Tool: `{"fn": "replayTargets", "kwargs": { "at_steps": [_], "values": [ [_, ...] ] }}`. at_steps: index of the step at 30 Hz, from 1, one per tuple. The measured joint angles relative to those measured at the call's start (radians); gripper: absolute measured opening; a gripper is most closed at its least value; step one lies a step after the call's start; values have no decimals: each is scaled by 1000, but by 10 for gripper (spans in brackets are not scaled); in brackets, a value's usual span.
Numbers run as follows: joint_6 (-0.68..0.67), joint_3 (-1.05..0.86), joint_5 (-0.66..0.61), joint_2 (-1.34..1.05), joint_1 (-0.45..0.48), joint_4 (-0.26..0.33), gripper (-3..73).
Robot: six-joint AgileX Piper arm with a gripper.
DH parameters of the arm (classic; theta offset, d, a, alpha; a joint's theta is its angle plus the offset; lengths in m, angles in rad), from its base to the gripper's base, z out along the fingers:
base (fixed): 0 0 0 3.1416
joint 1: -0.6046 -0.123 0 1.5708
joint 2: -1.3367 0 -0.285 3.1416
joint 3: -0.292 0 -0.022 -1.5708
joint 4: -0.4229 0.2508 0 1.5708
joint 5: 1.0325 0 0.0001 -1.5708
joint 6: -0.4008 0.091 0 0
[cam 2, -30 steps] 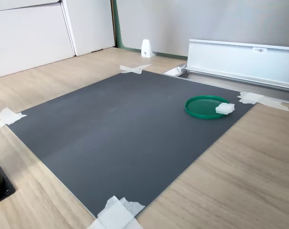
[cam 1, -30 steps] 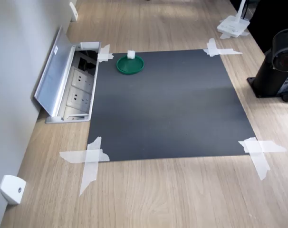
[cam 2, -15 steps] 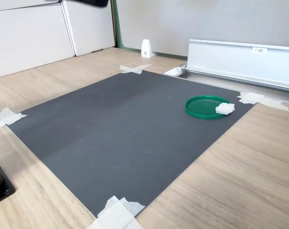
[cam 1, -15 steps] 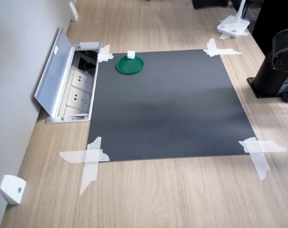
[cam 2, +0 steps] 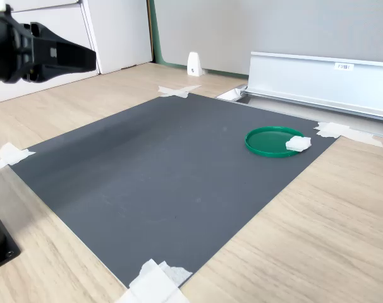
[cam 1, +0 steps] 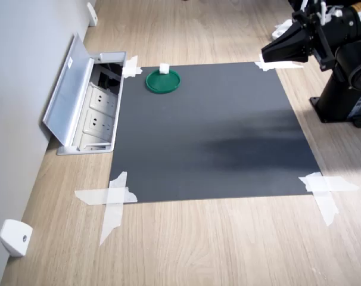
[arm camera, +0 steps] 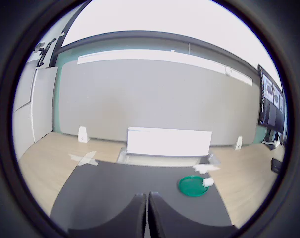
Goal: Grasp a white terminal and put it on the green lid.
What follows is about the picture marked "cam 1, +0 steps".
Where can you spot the small white flap label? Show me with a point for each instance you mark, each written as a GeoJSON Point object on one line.
{"type": "Point", "coordinates": [70, 63]}

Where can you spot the white power socket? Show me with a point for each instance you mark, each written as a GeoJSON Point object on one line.
{"type": "Point", "coordinates": [103, 98]}
{"type": "Point", "coordinates": [98, 122]}

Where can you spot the small white plastic terminal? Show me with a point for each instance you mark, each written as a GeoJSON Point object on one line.
{"type": "Point", "coordinates": [164, 68]}

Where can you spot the grey partition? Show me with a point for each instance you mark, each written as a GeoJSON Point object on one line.
{"type": "Point", "coordinates": [16, 104]}

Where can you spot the white tape strip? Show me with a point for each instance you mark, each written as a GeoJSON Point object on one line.
{"type": "Point", "coordinates": [136, 71]}
{"type": "Point", "coordinates": [262, 66]}
{"type": "Point", "coordinates": [326, 208]}
{"type": "Point", "coordinates": [112, 220]}
{"type": "Point", "coordinates": [130, 64]}
{"type": "Point", "coordinates": [91, 196]}
{"type": "Point", "coordinates": [341, 183]}
{"type": "Point", "coordinates": [287, 65]}

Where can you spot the round green lid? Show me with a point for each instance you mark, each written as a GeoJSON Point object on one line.
{"type": "Point", "coordinates": [162, 83]}

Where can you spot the dark grey mat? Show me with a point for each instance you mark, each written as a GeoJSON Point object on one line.
{"type": "Point", "coordinates": [204, 149]}

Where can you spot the white wall bracket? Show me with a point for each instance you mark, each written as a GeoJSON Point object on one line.
{"type": "Point", "coordinates": [92, 15]}
{"type": "Point", "coordinates": [15, 238]}

